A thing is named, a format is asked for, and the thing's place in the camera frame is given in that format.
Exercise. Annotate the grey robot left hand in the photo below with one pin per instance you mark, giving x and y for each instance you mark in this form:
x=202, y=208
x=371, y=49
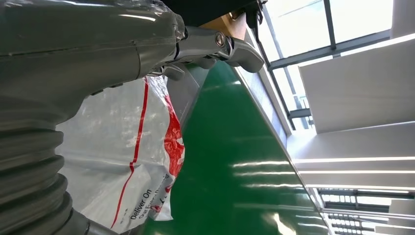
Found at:
x=81, y=48

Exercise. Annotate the white red-printed courier package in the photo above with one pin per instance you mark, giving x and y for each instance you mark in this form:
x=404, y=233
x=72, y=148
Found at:
x=107, y=146

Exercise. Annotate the brown cardboard box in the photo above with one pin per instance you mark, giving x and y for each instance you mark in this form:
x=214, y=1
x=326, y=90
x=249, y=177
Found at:
x=227, y=27

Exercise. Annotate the green conveyor belt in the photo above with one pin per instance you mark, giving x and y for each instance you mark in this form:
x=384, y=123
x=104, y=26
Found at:
x=243, y=146

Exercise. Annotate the dark-framed window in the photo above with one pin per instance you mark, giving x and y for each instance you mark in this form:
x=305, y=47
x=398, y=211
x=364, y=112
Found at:
x=291, y=26

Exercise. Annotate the ceiling vent grille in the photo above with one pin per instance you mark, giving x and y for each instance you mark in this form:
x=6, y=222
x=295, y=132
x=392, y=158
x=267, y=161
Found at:
x=356, y=207

